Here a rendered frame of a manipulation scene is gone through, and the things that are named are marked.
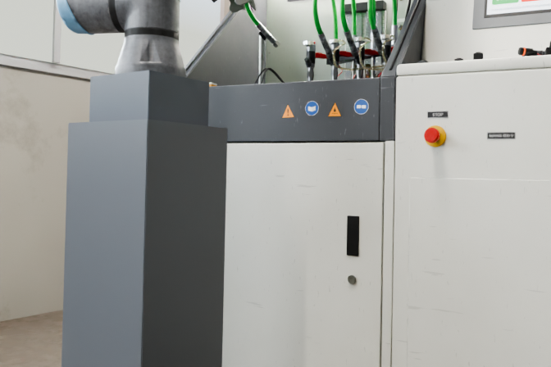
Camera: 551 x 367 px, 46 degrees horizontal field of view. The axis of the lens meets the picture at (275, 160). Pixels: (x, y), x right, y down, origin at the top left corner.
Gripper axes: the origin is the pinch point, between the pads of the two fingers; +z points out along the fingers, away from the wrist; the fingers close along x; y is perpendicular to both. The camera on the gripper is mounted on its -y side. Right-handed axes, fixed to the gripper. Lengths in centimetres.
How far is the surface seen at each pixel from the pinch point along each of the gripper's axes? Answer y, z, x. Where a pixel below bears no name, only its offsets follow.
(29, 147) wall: 40, -30, -156
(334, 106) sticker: 20.8, 34.4, 26.4
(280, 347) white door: 69, 72, 1
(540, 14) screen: -28, 54, 54
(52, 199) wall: 48, -6, -168
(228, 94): 28.1, 14.0, 2.2
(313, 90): 19.8, 28.2, 22.7
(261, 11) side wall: -25.0, 1.1, -32.9
